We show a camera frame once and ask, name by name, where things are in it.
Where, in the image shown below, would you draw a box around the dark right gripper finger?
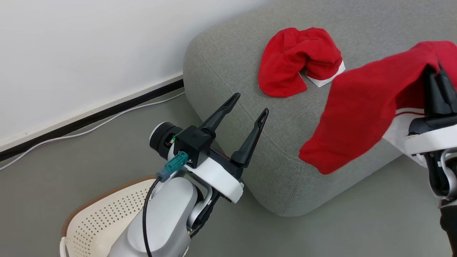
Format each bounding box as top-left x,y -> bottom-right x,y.
438,61 -> 457,115
422,65 -> 449,118

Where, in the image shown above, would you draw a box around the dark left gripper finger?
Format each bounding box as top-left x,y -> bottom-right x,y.
198,93 -> 241,139
231,108 -> 269,169

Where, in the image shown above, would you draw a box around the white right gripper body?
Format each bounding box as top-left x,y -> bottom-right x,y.
403,115 -> 457,157

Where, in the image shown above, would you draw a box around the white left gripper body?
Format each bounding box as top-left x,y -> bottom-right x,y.
185,147 -> 245,204

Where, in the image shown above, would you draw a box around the red jersey with striped hem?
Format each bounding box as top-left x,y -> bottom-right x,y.
298,40 -> 457,175

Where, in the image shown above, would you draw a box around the red shorts with number print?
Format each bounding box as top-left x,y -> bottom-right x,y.
257,27 -> 346,98

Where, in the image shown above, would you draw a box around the beige perforated laundry basket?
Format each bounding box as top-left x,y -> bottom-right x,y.
60,175 -> 158,257

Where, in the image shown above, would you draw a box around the grey upholstered ottoman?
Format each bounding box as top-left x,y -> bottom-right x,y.
183,0 -> 457,217

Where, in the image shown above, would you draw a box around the black baseboard strip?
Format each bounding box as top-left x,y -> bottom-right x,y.
0,79 -> 185,162

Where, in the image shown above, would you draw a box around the teal cable connector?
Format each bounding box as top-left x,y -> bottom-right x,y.
156,151 -> 189,183

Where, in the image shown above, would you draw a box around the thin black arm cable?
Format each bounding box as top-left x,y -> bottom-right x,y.
142,177 -> 162,257

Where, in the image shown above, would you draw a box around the white floor cable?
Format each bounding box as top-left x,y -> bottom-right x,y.
0,92 -> 186,171

